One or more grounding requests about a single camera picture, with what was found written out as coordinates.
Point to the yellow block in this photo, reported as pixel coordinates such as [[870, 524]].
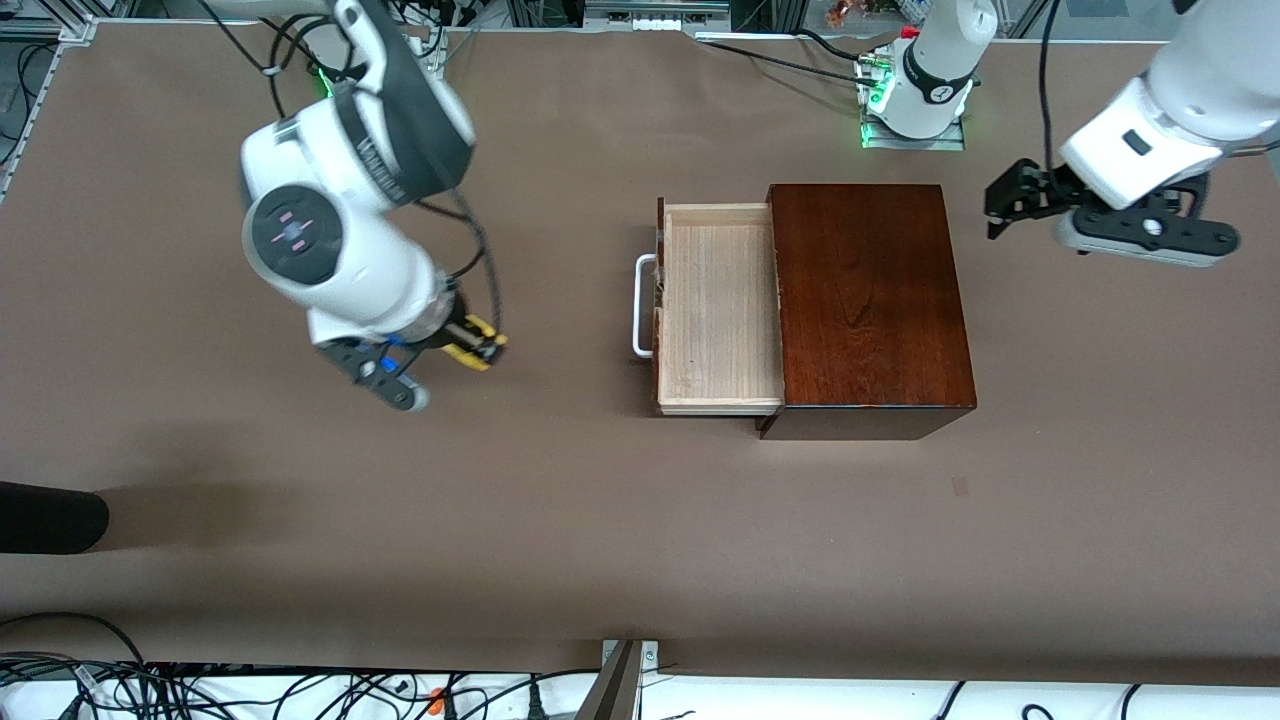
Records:
[[468, 358]]

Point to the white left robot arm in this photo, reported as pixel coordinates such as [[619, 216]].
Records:
[[1200, 100]]

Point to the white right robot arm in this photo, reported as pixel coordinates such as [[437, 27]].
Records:
[[330, 240]]

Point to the dark brown wooden cabinet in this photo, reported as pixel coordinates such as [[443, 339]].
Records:
[[870, 310]]

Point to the orange connector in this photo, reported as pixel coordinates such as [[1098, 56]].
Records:
[[437, 702]]

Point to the black rounded cylinder object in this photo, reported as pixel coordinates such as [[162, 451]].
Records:
[[50, 518]]

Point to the black plug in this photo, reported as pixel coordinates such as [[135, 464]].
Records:
[[534, 703]]

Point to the silver power strip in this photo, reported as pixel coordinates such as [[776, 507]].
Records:
[[655, 12]]

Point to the aluminium profile post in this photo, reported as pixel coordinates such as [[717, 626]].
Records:
[[620, 685]]

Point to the aluminium frame profile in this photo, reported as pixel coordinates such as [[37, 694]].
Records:
[[70, 30]]

